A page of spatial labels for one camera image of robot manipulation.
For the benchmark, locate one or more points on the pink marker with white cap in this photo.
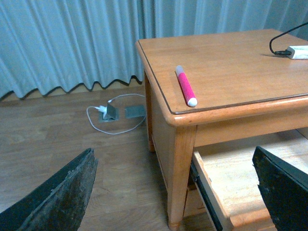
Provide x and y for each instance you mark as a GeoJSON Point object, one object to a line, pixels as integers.
{"type": "Point", "coordinates": [186, 88]}

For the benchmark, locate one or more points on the light green pleated curtain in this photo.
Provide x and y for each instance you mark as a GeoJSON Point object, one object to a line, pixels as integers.
{"type": "Point", "coordinates": [48, 44]}

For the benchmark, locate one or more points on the closed metal floor plate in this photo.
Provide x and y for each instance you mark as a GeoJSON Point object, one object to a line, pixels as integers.
{"type": "Point", "coordinates": [135, 111]}

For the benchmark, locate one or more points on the white power adapter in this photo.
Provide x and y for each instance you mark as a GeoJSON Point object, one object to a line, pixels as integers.
{"type": "Point", "coordinates": [298, 52]}

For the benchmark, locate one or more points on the open metal floor socket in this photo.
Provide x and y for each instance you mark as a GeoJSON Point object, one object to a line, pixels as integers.
{"type": "Point", "coordinates": [111, 115]}

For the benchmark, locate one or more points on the wooden drawer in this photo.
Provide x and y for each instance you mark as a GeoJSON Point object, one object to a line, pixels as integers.
{"type": "Point", "coordinates": [227, 181]}

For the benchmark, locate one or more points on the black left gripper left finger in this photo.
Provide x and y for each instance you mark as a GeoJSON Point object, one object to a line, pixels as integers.
{"type": "Point", "coordinates": [58, 204]}

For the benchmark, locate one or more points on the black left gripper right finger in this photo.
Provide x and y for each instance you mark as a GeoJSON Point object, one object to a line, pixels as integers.
{"type": "Point", "coordinates": [284, 190]}

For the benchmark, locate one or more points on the white charger plug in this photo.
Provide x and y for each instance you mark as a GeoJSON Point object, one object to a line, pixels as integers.
{"type": "Point", "coordinates": [102, 109]}

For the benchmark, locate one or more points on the wooden nightstand cabinet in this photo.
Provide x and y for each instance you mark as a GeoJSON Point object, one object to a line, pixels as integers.
{"type": "Point", "coordinates": [242, 91]}

